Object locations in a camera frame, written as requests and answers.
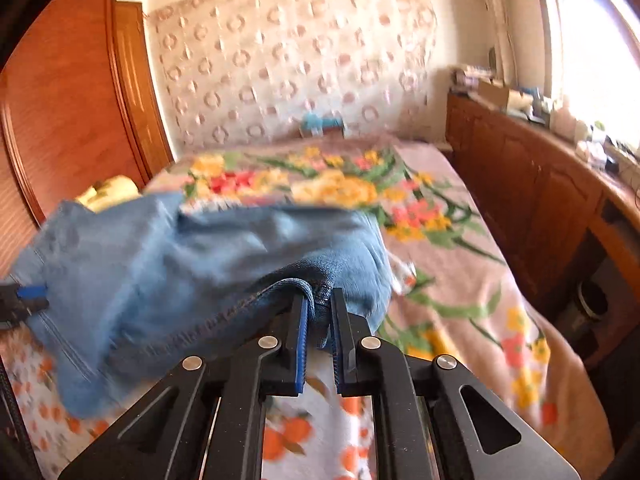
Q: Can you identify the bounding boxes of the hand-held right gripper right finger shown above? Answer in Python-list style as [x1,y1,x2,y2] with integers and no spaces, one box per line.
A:
[330,287,578,480]

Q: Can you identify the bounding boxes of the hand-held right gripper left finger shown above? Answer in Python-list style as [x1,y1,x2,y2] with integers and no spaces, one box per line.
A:
[57,292,311,480]

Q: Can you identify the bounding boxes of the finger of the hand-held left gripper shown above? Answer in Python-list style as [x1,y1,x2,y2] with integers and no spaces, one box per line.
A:
[0,301,51,332]
[0,282,50,302]

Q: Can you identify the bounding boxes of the blue denim pants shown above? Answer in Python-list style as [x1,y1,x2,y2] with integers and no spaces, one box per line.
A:
[10,192,393,418]

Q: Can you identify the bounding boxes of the clear plastic wrapper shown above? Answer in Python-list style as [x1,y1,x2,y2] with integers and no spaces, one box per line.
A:
[391,255,419,295]

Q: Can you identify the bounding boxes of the yellow plush toy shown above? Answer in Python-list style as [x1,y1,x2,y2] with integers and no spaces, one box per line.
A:
[75,174,142,212]

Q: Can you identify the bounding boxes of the floral blanket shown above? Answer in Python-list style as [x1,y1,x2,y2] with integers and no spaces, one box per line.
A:
[145,135,616,480]

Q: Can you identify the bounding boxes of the wooden headboard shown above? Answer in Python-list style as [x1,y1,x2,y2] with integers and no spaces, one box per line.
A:
[0,0,176,281]

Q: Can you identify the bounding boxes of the blue bag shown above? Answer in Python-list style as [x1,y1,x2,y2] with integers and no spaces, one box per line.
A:
[300,112,347,139]

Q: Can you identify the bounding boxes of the brown wooden cabinet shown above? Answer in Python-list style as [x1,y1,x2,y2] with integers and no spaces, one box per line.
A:
[445,90,640,371]

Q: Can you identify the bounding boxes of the circle pattern lace curtain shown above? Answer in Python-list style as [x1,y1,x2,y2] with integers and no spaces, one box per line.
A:
[147,0,441,153]

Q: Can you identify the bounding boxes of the cardboard box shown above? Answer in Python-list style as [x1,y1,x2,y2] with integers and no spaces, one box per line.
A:
[477,80,524,112]

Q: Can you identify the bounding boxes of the stack of books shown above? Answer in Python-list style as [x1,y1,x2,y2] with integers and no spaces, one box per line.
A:
[452,65,494,93]

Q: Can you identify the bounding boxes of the row of small bottles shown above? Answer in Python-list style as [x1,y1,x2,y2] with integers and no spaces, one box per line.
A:
[520,87,640,172]

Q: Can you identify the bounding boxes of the white window curtain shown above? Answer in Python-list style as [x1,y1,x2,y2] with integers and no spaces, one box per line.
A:
[470,0,517,82]

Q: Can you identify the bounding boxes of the window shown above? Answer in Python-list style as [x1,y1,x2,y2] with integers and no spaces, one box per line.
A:
[530,0,640,156]

